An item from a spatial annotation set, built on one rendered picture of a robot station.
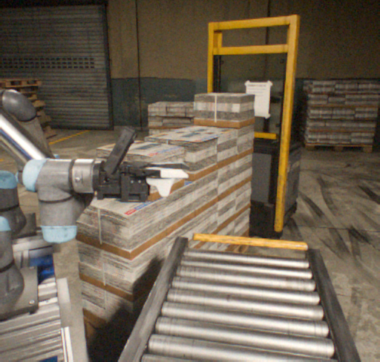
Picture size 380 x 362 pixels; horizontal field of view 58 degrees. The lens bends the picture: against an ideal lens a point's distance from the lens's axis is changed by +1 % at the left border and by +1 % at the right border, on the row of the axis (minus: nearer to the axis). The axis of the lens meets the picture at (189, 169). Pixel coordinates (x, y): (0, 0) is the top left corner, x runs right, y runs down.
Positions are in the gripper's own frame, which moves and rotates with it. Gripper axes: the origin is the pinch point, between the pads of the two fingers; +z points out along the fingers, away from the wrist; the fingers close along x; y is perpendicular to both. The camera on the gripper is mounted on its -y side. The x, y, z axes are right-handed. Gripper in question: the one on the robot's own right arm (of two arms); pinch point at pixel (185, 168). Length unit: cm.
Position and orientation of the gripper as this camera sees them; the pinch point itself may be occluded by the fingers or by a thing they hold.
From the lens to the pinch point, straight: 76.0
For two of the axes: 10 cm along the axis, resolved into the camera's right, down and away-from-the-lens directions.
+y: -0.1, 9.9, 1.5
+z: 10.0, 0.2, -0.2
